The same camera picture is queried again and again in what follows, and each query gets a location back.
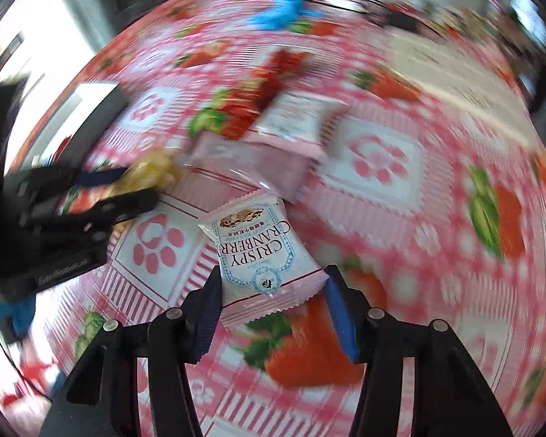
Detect blue disposable glove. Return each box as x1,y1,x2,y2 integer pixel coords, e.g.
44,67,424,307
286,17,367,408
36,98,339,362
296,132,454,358
250,7,296,30

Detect blue plastic bag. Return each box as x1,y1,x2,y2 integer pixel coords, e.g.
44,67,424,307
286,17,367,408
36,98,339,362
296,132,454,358
273,0,321,21

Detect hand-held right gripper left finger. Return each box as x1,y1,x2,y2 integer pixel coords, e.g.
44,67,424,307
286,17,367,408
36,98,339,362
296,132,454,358
40,265,223,437

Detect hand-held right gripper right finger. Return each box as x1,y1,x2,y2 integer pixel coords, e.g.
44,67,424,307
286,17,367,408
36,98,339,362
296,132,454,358
324,265,513,437

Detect person's left hand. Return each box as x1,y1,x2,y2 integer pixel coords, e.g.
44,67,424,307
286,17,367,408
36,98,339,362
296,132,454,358
0,291,35,342

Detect white folded cartoon mat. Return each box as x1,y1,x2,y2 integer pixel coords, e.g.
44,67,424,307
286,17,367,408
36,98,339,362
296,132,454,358
382,32,510,92

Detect white pink snack packet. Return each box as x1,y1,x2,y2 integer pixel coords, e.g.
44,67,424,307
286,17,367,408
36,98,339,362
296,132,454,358
246,91,351,160
198,193,328,328

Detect golden yellow snack packet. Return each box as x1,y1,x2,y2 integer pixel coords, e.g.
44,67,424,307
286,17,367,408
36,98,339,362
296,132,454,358
118,150,185,194

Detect plain pink snack packet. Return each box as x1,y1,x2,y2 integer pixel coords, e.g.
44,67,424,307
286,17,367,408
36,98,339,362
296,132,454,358
182,134,312,203

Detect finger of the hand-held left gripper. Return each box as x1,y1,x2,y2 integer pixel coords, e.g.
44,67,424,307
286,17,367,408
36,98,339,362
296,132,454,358
27,188,161,247
13,165,129,201

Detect red snack packet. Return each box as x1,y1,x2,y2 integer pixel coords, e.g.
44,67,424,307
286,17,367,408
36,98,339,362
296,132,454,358
226,77,282,138

